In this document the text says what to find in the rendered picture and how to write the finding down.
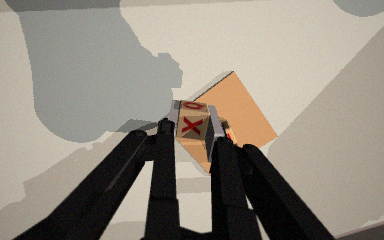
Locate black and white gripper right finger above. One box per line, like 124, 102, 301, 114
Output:
205, 105, 336, 240

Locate tan square mat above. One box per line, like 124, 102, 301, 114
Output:
175, 71, 278, 175

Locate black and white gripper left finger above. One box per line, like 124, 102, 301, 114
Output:
12, 99, 181, 240

